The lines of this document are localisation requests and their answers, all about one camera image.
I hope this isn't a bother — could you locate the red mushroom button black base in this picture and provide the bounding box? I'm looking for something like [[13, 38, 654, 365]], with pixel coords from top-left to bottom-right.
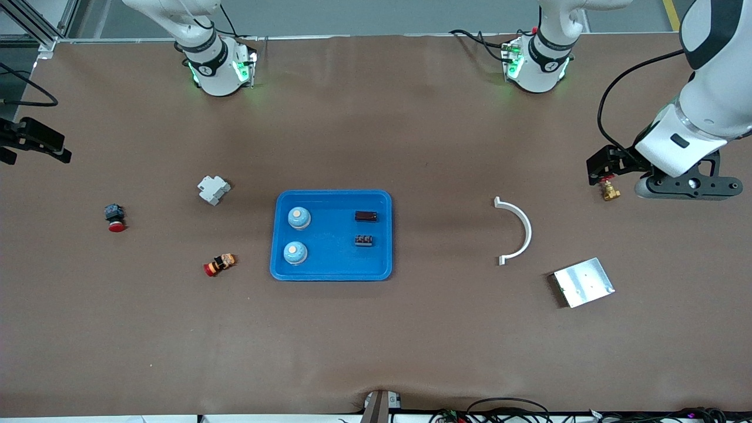
[[104, 203, 126, 233]]

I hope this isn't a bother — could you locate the silver metal plate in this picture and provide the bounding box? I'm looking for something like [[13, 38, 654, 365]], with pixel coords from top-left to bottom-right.
[[551, 257, 616, 309]]

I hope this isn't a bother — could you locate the white circuit breaker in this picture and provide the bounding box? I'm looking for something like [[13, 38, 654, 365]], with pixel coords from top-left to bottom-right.
[[197, 175, 231, 206]]

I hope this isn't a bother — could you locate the red emergency stop yellow collar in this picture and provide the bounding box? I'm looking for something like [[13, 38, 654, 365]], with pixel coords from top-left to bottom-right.
[[203, 253, 237, 278]]

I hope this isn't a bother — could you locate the blue plastic tray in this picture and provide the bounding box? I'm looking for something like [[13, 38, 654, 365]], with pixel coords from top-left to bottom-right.
[[270, 189, 393, 281]]

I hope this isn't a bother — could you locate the brass valve red handle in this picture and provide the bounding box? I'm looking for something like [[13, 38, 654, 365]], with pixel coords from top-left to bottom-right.
[[595, 175, 622, 202]]

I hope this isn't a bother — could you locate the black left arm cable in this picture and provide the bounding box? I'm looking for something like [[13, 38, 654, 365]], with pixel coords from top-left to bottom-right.
[[597, 49, 685, 171]]

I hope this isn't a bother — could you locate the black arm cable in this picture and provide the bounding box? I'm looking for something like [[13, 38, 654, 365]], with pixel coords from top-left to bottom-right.
[[0, 62, 59, 108], [597, 49, 685, 171]]

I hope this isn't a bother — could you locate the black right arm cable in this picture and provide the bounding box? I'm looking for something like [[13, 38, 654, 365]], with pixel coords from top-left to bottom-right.
[[0, 62, 59, 108]]

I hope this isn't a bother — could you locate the aluminium frame profile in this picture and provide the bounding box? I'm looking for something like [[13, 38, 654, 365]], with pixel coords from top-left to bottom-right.
[[0, 0, 80, 56]]

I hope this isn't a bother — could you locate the white curved pipe bracket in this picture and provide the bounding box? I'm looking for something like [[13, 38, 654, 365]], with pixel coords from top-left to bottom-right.
[[493, 196, 533, 266]]

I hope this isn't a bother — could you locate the black base cable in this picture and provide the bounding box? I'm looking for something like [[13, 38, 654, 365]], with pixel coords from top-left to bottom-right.
[[217, 3, 259, 59], [449, 28, 512, 64]]

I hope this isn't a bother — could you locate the black cable loop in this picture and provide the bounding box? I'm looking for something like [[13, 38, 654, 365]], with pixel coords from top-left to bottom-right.
[[467, 398, 551, 423]]

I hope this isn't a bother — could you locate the cable bundle at table edge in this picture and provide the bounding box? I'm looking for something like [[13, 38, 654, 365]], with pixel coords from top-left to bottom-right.
[[429, 405, 752, 423]]

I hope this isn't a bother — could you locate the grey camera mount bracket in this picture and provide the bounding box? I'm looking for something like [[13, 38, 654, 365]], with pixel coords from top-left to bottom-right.
[[361, 389, 403, 423]]

